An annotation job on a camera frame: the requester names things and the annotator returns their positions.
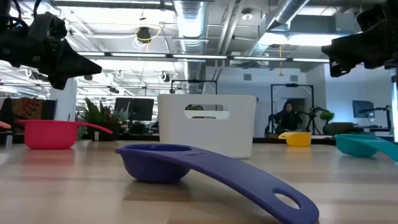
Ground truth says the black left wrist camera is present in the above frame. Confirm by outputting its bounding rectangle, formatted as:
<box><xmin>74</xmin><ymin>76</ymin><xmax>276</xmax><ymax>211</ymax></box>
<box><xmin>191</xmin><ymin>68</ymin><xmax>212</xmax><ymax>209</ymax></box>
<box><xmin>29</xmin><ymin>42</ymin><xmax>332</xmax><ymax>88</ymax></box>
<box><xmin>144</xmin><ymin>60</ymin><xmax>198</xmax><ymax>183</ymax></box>
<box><xmin>27</xmin><ymin>11</ymin><xmax>68</xmax><ymax>41</ymax></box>

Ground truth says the large potted green plant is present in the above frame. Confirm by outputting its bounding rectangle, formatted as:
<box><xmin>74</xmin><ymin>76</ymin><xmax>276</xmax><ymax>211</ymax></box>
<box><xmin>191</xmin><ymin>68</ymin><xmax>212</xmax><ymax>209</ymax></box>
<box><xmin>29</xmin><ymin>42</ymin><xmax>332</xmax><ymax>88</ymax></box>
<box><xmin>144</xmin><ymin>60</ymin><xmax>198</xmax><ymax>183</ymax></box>
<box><xmin>76</xmin><ymin>96</ymin><xmax>130</xmax><ymax>142</ymax></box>

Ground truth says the overhead light bar frame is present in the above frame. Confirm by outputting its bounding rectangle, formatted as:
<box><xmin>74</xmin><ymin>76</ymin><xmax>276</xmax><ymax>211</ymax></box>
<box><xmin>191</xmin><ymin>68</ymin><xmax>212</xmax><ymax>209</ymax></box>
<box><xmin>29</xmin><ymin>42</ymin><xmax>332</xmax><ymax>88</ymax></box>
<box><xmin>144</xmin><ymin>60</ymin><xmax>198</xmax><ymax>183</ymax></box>
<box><xmin>76</xmin><ymin>50</ymin><xmax>331</xmax><ymax>63</ymax></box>

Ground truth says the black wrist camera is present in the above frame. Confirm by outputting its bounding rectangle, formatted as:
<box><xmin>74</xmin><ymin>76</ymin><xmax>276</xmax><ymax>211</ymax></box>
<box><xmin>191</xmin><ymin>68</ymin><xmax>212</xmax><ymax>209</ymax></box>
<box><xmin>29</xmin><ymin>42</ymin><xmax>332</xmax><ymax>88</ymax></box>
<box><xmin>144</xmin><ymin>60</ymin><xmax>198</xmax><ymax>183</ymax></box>
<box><xmin>27</xmin><ymin>11</ymin><xmax>68</xmax><ymax>41</ymax></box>
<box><xmin>356</xmin><ymin>2</ymin><xmax>388</xmax><ymax>32</ymax></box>

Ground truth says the teal plastic measuring cup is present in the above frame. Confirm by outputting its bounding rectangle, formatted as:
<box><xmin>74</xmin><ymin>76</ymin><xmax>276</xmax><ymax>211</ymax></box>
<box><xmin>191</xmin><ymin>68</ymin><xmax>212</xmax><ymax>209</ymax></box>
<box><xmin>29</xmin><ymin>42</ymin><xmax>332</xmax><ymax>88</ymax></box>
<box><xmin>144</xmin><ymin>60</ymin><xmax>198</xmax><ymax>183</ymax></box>
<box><xmin>334</xmin><ymin>133</ymin><xmax>398</xmax><ymax>163</ymax></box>

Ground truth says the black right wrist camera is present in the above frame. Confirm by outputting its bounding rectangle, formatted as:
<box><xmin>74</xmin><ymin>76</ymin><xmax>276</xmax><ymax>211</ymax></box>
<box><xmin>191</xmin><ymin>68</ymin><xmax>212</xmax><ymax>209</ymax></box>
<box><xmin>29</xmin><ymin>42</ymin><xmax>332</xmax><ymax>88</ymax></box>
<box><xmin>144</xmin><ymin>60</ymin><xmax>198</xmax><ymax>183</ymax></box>
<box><xmin>356</xmin><ymin>2</ymin><xmax>388</xmax><ymax>32</ymax></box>

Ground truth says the white plastic basket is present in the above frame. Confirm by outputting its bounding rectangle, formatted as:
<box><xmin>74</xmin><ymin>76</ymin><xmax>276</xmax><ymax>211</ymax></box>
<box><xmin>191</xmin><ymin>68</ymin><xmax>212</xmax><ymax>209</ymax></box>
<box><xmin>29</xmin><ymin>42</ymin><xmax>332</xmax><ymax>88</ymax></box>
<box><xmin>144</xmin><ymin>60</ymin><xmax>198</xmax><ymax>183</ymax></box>
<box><xmin>157</xmin><ymin>94</ymin><xmax>257</xmax><ymax>160</ymax></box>

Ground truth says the small round potted plant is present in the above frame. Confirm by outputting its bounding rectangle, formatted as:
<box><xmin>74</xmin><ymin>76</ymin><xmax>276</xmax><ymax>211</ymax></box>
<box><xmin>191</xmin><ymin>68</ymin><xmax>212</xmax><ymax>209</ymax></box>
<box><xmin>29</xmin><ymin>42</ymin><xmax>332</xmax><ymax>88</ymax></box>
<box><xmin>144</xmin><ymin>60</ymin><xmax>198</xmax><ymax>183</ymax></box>
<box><xmin>319</xmin><ymin>110</ymin><xmax>336</xmax><ymax>135</ymax></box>

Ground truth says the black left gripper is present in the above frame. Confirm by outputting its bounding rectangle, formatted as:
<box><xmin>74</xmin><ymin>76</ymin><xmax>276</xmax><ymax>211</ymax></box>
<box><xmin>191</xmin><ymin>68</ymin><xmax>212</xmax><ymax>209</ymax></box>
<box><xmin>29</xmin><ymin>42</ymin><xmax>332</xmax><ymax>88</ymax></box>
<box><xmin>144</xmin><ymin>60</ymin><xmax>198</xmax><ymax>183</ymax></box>
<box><xmin>0</xmin><ymin>29</ymin><xmax>103</xmax><ymax>91</ymax></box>

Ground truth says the wide ribbed silver duct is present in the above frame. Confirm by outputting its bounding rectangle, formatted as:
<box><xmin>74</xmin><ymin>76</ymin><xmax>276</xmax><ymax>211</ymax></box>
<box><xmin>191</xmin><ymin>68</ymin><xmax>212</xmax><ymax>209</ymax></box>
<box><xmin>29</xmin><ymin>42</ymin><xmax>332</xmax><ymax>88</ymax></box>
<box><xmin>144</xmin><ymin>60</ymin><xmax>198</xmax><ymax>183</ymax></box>
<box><xmin>173</xmin><ymin>0</ymin><xmax>208</xmax><ymax>95</ymax></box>

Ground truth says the black metal rig frame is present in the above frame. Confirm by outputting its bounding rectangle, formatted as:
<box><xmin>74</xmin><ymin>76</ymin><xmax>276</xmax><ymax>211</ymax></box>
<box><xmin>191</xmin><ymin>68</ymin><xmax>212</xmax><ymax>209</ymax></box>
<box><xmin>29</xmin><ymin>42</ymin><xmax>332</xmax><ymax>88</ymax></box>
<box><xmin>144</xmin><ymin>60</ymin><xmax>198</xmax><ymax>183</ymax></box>
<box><xmin>169</xmin><ymin>78</ymin><xmax>219</xmax><ymax>95</ymax></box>
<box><xmin>270</xmin><ymin>83</ymin><xmax>315</xmax><ymax>136</ymax></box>

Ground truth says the grey screen monitor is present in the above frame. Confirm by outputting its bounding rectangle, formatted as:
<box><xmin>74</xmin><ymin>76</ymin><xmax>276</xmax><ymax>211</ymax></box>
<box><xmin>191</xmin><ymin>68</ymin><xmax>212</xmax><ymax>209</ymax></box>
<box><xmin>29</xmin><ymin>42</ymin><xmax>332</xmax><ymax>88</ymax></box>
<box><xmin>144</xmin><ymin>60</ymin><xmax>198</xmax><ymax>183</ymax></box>
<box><xmin>351</xmin><ymin>100</ymin><xmax>376</xmax><ymax>119</ymax></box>

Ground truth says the yellow camera cable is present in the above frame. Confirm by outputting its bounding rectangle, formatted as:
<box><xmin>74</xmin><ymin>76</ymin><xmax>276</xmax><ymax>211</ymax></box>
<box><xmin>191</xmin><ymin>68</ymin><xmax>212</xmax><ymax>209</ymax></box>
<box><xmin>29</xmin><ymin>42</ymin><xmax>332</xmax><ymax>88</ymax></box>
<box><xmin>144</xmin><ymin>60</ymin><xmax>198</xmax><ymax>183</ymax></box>
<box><xmin>132</xmin><ymin>24</ymin><xmax>163</xmax><ymax>52</ymax></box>

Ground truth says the black computer monitor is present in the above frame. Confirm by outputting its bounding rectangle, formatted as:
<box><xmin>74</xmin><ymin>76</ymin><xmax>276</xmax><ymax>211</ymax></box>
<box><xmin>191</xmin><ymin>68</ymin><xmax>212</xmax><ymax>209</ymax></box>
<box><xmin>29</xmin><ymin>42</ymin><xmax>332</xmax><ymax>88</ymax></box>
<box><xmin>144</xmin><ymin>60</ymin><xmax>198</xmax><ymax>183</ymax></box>
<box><xmin>132</xmin><ymin>98</ymin><xmax>155</xmax><ymax>123</ymax></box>
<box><xmin>114</xmin><ymin>97</ymin><xmax>134</xmax><ymax>121</ymax></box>

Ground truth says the yellow plastic measuring cup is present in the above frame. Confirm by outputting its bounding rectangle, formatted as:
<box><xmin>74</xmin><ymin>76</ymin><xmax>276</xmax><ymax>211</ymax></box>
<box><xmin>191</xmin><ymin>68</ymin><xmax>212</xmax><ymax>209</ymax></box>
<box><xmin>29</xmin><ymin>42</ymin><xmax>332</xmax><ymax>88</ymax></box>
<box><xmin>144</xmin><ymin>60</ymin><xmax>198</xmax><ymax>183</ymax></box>
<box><xmin>277</xmin><ymin>131</ymin><xmax>312</xmax><ymax>147</ymax></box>

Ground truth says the hanging yellow cord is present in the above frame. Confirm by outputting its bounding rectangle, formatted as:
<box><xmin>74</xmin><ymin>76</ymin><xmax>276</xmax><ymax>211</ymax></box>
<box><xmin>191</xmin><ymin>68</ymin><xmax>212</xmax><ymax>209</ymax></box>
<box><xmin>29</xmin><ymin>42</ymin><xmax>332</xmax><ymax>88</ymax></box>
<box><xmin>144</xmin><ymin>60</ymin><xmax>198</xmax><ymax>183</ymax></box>
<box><xmin>278</xmin><ymin>44</ymin><xmax>285</xmax><ymax>77</ymax></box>

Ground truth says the orange patterned wall hanging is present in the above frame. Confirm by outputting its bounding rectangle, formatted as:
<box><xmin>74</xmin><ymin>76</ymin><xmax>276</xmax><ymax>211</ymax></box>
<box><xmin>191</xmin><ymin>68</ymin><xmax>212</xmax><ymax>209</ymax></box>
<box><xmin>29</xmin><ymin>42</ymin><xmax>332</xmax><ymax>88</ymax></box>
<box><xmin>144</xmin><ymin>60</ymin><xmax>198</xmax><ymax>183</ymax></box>
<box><xmin>11</xmin><ymin>97</ymin><xmax>45</xmax><ymax>123</ymax></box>

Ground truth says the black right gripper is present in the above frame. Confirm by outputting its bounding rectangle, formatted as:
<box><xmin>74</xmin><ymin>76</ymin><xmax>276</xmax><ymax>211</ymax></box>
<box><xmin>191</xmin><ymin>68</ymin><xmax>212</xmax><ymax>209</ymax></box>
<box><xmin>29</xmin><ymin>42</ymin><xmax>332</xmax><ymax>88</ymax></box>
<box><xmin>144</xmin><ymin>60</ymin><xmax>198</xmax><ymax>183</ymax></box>
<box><xmin>321</xmin><ymin>18</ymin><xmax>387</xmax><ymax>78</ymax></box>

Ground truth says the black ceiling-hung camera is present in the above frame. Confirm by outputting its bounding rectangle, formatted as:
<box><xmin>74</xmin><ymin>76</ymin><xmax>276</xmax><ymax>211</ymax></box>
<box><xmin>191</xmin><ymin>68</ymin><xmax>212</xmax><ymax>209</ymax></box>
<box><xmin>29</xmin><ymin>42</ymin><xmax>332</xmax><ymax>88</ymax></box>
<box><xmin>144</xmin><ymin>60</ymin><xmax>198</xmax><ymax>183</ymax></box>
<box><xmin>136</xmin><ymin>26</ymin><xmax>154</xmax><ymax>44</ymax></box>

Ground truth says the round ceiling sensor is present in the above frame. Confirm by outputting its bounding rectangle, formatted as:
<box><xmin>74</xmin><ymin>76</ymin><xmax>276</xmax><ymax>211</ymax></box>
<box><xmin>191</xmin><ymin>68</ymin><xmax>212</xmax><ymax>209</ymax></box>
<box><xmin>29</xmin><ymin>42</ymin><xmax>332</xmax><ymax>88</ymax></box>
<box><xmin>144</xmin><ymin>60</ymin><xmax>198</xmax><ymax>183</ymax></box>
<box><xmin>241</xmin><ymin>7</ymin><xmax>254</xmax><ymax>21</ymax></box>

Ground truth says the slanted spiral silver duct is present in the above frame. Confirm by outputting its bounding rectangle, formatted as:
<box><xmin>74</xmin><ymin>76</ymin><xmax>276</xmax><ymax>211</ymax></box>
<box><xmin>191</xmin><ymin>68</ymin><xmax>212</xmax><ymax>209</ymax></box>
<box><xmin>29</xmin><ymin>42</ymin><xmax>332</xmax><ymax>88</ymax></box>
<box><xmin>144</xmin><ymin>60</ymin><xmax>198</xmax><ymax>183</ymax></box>
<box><xmin>248</xmin><ymin>0</ymin><xmax>312</xmax><ymax>60</ymax></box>

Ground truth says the red plastic measuring cup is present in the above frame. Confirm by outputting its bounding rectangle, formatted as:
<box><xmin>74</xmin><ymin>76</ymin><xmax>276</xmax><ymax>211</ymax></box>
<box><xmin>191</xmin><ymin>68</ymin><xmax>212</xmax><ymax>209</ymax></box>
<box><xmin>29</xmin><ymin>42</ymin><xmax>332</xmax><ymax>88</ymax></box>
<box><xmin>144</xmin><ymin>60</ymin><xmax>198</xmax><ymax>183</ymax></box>
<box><xmin>17</xmin><ymin>119</ymin><xmax>114</xmax><ymax>151</ymax></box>

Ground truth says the small silver cylinder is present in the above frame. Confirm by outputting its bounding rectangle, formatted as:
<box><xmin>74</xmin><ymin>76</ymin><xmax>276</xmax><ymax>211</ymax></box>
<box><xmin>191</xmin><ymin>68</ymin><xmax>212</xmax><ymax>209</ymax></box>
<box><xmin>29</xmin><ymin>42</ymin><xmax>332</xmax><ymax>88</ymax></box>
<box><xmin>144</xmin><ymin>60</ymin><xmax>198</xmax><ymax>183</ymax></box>
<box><xmin>4</xmin><ymin>130</ymin><xmax>14</xmax><ymax>148</ymax></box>

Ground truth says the purple plastic measuring cup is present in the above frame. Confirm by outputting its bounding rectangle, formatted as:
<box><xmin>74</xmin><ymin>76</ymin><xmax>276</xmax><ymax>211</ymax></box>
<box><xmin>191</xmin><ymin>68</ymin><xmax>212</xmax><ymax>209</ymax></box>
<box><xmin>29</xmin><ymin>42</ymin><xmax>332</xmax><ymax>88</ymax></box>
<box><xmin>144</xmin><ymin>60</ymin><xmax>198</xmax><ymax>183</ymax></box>
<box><xmin>114</xmin><ymin>142</ymin><xmax>320</xmax><ymax>224</ymax></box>

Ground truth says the person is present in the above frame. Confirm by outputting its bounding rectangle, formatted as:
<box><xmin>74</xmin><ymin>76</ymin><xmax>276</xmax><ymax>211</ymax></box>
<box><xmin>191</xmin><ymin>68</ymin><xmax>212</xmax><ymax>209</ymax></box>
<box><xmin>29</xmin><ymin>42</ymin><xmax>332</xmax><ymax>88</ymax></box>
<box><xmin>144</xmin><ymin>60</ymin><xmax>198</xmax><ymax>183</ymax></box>
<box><xmin>272</xmin><ymin>100</ymin><xmax>304</xmax><ymax>136</ymax></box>

